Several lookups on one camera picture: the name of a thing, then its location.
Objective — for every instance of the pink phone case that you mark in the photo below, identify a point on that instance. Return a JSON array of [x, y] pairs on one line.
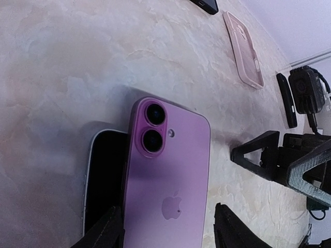
[[247, 62]]

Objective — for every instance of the black phone case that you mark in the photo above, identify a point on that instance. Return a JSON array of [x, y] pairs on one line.
[[287, 100], [209, 6]]

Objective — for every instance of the right aluminium frame post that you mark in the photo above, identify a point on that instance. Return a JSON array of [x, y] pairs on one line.
[[316, 58]]

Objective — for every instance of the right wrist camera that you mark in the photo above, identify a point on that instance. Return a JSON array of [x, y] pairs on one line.
[[307, 90]]

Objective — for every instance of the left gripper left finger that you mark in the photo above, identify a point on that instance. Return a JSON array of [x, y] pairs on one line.
[[105, 233]]

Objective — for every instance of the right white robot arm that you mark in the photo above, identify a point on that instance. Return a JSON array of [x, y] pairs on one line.
[[302, 163]]

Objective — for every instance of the face-up phone under stack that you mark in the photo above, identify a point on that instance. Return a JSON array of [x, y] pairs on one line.
[[103, 177]]

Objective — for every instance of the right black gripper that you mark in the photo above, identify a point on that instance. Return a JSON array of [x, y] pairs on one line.
[[302, 160]]

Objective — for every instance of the purple phone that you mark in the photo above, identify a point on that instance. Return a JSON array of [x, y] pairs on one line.
[[166, 176]]

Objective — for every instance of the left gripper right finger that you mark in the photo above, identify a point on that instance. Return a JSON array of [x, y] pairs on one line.
[[231, 232]]

